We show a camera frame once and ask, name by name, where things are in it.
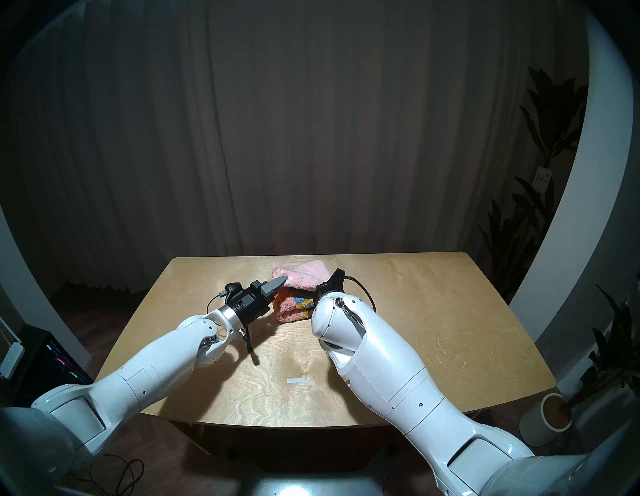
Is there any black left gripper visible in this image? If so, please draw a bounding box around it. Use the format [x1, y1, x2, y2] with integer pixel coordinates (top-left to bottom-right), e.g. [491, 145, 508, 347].
[222, 275, 290, 328]

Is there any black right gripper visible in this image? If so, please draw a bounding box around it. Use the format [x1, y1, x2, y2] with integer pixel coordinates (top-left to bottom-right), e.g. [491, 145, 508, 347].
[312, 268, 347, 303]

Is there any plain pink terry towel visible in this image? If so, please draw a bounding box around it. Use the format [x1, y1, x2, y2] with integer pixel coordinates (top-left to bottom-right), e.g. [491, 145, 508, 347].
[271, 259, 332, 291]

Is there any sunflower print terry towel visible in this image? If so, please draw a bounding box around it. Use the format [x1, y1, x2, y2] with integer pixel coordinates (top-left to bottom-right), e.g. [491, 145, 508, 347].
[272, 287, 317, 324]

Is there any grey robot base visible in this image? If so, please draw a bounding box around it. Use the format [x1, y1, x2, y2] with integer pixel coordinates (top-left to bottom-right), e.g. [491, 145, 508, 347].
[227, 445, 401, 496]

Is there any grey pleated curtain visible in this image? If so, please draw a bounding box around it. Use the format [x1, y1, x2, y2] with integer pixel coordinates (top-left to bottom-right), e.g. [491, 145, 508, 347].
[5, 0, 586, 301]

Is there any black computer tower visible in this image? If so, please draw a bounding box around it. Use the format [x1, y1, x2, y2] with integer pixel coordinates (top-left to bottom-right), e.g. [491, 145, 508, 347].
[12, 325, 96, 401]

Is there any white round plant pot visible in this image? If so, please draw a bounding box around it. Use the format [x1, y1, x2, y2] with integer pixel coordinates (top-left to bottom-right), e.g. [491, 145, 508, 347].
[519, 392, 573, 448]

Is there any white plastic box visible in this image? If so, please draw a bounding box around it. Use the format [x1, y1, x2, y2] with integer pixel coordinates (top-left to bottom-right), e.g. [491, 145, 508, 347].
[0, 342, 25, 380]

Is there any tall dark leafy plant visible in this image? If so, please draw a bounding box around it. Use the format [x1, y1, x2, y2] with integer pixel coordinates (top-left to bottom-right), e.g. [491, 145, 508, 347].
[477, 67, 588, 301]

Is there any dark spiky potted plant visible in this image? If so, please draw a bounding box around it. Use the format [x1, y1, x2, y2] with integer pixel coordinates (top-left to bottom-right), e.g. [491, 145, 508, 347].
[570, 272, 640, 406]

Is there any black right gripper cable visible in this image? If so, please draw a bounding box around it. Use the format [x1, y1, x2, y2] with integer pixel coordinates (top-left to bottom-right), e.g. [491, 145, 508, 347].
[344, 276, 377, 313]

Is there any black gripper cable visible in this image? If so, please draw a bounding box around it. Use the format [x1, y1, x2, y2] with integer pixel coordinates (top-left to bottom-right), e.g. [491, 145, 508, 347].
[344, 276, 377, 313]
[207, 292, 255, 353]

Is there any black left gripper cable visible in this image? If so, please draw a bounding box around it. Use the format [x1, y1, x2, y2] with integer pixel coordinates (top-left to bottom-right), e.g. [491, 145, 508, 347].
[207, 292, 255, 353]

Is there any black floor cable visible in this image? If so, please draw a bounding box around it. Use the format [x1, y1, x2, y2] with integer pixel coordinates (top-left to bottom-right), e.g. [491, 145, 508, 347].
[75, 455, 146, 496]

